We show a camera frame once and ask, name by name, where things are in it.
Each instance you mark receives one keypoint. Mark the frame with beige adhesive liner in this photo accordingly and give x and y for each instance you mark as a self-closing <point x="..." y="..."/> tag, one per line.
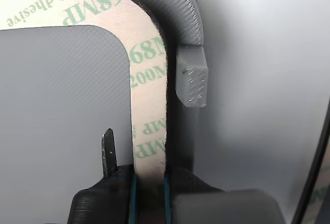
<point x="147" y="105"/>

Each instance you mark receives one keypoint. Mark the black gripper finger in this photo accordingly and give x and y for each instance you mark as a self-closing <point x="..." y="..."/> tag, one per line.
<point x="103" y="203"/>
<point x="206" y="206"/>

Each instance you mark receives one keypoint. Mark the stack of black frames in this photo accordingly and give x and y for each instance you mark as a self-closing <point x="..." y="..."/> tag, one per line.
<point x="323" y="203"/>

